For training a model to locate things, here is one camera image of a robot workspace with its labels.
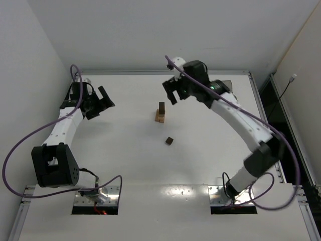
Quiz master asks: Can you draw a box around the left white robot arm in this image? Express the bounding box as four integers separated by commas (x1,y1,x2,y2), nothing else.
31,82,115,192

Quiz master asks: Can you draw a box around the light wood plank block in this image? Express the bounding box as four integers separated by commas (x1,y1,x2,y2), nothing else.
155,116,165,123

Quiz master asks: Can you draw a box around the grey transparent plastic tray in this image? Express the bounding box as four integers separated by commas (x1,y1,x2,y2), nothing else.
222,80,233,92

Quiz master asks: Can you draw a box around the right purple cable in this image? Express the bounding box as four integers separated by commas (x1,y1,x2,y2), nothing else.
164,55,301,210

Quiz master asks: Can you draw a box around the purple cable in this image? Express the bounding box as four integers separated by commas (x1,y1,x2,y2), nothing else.
164,55,301,210
2,64,123,199

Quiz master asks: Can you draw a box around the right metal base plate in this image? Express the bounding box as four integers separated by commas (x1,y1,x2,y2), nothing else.
208,185,254,207

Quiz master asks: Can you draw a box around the dark wood small cube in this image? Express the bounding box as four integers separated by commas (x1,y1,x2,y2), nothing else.
165,137,174,146

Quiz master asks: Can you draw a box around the light wood long block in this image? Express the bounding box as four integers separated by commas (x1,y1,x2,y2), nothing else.
156,109,165,118

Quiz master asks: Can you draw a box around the black wall cable white plug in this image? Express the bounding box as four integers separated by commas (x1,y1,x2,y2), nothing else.
274,73,297,106

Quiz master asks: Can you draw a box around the dark wood tall block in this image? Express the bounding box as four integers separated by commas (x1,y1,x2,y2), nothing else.
158,102,165,115

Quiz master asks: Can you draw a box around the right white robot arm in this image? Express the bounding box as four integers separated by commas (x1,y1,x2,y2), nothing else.
163,57,285,200

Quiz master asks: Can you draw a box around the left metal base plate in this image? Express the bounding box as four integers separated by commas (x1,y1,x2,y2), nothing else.
74,186,120,207

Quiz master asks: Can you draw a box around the metal base plate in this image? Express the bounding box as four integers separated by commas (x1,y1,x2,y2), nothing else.
74,186,120,207
208,185,254,207

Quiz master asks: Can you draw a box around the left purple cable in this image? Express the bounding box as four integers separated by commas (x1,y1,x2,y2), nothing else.
2,64,123,199

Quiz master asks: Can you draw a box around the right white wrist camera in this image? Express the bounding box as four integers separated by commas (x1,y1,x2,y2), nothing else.
167,57,186,81

